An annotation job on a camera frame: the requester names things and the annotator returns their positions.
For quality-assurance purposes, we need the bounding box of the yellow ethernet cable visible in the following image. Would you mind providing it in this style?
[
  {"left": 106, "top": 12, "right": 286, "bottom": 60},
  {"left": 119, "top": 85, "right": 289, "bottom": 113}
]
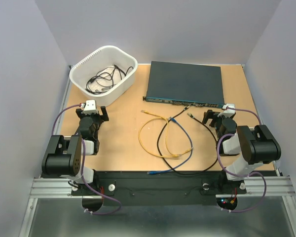
[{"left": 138, "top": 110, "right": 195, "bottom": 159}]

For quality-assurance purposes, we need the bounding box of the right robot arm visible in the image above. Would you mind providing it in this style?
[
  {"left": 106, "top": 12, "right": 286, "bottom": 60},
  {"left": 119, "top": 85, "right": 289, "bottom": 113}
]
[{"left": 202, "top": 105, "right": 281, "bottom": 193}]

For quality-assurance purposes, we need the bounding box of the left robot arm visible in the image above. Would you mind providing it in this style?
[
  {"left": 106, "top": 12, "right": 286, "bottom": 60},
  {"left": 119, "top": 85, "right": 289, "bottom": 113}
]
[{"left": 41, "top": 103, "right": 109, "bottom": 195}]

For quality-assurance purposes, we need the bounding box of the white plastic bin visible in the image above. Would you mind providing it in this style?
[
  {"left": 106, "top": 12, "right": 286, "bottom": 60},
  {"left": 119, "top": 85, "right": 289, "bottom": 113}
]
[{"left": 69, "top": 45, "right": 138, "bottom": 106}]

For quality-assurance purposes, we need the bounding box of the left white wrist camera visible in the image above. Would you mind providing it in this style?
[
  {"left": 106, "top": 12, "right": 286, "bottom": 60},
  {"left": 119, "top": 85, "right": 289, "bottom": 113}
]
[{"left": 80, "top": 100, "right": 98, "bottom": 115}]

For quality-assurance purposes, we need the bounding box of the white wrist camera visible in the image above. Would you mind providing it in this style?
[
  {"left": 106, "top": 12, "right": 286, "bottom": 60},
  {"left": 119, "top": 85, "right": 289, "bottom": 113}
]
[
  {"left": 80, "top": 100, "right": 98, "bottom": 115},
  {"left": 218, "top": 104, "right": 236, "bottom": 118}
]

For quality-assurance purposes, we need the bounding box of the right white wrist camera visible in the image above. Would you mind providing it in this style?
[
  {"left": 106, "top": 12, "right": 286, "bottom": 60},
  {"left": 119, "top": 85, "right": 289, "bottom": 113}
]
[{"left": 218, "top": 104, "right": 236, "bottom": 118}]

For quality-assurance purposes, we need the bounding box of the black ethernet cable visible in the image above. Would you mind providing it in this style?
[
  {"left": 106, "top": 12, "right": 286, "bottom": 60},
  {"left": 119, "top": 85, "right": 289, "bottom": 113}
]
[{"left": 157, "top": 105, "right": 219, "bottom": 176}]

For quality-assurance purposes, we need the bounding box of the black cable in bin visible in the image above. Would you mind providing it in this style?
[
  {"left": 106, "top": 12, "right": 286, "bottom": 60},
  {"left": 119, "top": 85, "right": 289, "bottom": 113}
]
[{"left": 85, "top": 64, "right": 134, "bottom": 94}]

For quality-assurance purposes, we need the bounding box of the large teal network switch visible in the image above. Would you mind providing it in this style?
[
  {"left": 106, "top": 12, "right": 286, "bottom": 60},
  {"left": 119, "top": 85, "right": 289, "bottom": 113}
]
[{"left": 143, "top": 61, "right": 225, "bottom": 109}]

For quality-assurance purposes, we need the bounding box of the blue ethernet cable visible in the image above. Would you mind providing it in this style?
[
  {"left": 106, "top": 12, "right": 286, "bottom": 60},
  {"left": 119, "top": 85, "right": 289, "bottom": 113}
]
[{"left": 147, "top": 117, "right": 193, "bottom": 176}]

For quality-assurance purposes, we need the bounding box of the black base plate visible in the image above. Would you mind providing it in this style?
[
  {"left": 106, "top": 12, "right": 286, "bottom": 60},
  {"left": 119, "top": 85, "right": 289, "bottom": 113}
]
[{"left": 71, "top": 169, "right": 248, "bottom": 207}]

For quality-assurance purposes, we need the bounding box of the aluminium rail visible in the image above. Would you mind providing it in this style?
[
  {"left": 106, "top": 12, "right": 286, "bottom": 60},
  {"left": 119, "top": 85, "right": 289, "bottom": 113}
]
[{"left": 30, "top": 176, "right": 296, "bottom": 199}]

